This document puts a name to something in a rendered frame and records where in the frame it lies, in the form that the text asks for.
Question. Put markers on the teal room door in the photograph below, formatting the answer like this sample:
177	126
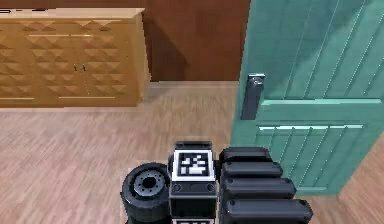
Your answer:
320	83

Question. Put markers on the light wooden cupboard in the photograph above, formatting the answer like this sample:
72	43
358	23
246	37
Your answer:
66	63

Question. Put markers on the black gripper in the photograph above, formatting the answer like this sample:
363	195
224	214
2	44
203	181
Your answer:
146	193

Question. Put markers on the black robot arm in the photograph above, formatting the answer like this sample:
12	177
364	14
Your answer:
253	193

